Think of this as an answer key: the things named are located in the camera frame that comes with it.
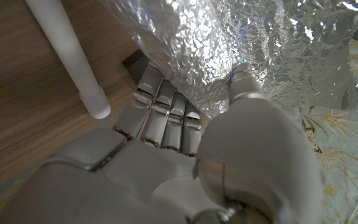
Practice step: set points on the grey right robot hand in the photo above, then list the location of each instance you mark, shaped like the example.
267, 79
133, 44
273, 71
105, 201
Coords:
154, 174

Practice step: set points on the crinkled aluminum foil roll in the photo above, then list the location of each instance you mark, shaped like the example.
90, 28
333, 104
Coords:
216, 37

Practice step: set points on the black square package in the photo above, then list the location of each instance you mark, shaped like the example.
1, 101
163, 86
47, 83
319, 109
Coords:
135, 63

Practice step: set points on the white cylindrical tube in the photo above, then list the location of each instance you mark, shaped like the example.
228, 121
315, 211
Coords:
70, 53

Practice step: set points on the floral blue backdrop cloth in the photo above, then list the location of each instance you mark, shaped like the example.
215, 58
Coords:
350, 149

